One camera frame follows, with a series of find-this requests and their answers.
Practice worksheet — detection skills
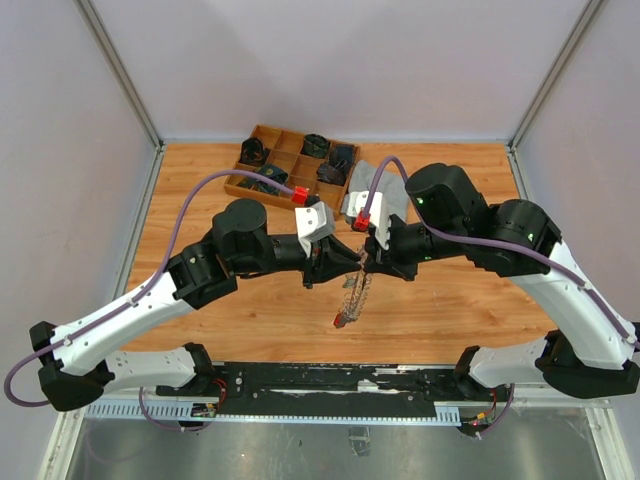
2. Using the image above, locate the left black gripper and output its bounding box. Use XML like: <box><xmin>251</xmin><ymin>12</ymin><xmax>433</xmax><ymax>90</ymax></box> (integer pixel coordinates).
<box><xmin>233</xmin><ymin>235</ymin><xmax>363</xmax><ymax>290</ymax></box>

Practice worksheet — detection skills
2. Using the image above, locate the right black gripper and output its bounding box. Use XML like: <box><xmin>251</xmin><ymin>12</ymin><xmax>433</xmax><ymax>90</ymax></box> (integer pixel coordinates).
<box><xmin>363</xmin><ymin>212</ymin><xmax>468</xmax><ymax>282</ymax></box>

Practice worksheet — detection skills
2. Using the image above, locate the red key tag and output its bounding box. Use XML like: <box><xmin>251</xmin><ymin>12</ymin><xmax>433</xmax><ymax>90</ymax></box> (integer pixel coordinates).
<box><xmin>333</xmin><ymin>313</ymin><xmax>348</xmax><ymax>329</ymax></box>

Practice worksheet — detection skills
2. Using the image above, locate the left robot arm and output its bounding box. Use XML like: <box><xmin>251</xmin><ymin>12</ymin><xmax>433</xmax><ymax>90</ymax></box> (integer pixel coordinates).
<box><xmin>30</xmin><ymin>199</ymin><xmax>360</xmax><ymax>412</ymax></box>

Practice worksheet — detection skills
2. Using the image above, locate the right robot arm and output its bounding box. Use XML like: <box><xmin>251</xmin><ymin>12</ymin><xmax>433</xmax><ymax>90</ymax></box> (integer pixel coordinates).
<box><xmin>347</xmin><ymin>163</ymin><xmax>639</xmax><ymax>400</ymax></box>

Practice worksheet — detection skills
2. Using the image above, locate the grey folded cloth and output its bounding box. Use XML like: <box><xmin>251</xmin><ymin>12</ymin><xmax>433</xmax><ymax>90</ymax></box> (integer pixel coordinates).
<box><xmin>340</xmin><ymin>160</ymin><xmax>409</xmax><ymax>221</ymax></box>

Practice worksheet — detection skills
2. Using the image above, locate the rolled purple tie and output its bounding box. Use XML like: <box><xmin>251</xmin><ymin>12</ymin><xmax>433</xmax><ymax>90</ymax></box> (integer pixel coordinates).
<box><xmin>316</xmin><ymin>162</ymin><xmax>346</xmax><ymax>186</ymax></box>

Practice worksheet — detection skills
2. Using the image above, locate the wooden divided tray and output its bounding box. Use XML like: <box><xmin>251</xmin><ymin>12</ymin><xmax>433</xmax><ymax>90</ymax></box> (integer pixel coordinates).
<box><xmin>233</xmin><ymin>124</ymin><xmax>360</xmax><ymax>216</ymax></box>

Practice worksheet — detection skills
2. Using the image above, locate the rolled dark tie right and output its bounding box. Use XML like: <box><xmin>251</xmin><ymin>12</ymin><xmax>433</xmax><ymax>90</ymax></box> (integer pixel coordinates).
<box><xmin>328</xmin><ymin>143</ymin><xmax>356</xmax><ymax>174</ymax></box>

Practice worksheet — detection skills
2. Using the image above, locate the rolled dark tie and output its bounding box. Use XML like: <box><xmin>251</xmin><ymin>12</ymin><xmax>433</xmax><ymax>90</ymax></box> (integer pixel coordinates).
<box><xmin>239</xmin><ymin>137</ymin><xmax>270</xmax><ymax>167</ymax></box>
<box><xmin>328</xmin><ymin>143</ymin><xmax>356</xmax><ymax>174</ymax></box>

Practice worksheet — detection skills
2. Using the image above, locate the blue patterned tie front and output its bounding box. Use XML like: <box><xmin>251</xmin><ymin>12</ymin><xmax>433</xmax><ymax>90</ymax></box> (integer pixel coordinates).
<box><xmin>238</xmin><ymin>164</ymin><xmax>289</xmax><ymax>195</ymax></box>

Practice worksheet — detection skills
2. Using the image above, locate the rolled green tie back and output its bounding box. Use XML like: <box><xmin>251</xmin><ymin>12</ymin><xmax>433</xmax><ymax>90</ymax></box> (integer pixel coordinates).
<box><xmin>301</xmin><ymin>134</ymin><xmax>331</xmax><ymax>159</ymax></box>

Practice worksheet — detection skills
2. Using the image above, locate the rolled dark tie back left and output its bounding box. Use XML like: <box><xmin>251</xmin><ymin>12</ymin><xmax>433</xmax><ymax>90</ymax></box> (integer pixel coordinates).
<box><xmin>239</xmin><ymin>137</ymin><xmax>270</xmax><ymax>167</ymax></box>

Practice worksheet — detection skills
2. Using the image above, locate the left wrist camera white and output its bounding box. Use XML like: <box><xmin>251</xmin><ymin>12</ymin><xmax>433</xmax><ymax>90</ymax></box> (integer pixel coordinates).
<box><xmin>294</xmin><ymin>201</ymin><xmax>336</xmax><ymax>258</ymax></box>

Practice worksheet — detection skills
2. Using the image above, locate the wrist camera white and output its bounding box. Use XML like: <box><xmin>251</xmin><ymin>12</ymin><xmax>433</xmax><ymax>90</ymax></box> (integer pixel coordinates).
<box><xmin>345</xmin><ymin>191</ymin><xmax>391</xmax><ymax>250</ymax></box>
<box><xmin>294</xmin><ymin>201</ymin><xmax>336</xmax><ymax>258</ymax></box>

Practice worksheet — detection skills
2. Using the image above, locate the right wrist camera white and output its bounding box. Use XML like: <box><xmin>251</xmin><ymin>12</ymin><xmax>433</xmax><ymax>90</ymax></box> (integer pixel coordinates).
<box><xmin>345</xmin><ymin>191</ymin><xmax>391</xmax><ymax>250</ymax></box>

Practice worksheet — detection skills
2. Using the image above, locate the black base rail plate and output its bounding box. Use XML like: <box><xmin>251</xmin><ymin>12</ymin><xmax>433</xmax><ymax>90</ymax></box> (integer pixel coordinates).
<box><xmin>199</xmin><ymin>362</ymin><xmax>501</xmax><ymax>420</ymax></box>

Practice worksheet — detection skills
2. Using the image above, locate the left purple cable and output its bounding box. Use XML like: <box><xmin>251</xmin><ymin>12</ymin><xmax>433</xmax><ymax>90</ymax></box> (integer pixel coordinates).
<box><xmin>3</xmin><ymin>169</ymin><xmax>309</xmax><ymax>432</ymax></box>

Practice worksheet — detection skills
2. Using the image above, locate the purple cable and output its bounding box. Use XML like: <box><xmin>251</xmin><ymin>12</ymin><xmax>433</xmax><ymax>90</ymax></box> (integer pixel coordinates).
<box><xmin>3</xmin><ymin>169</ymin><xmax>309</xmax><ymax>432</ymax></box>
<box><xmin>357</xmin><ymin>155</ymin><xmax>640</xmax><ymax>441</ymax></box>

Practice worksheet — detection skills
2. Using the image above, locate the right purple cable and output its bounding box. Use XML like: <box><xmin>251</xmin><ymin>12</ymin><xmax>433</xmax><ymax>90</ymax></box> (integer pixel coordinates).
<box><xmin>357</xmin><ymin>155</ymin><xmax>640</xmax><ymax>441</ymax></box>

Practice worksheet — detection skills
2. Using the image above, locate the slotted grey cable duct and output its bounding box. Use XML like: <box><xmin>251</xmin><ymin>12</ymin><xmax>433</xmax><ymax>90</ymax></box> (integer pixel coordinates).
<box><xmin>84</xmin><ymin>398</ymin><xmax>462</xmax><ymax>427</ymax></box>

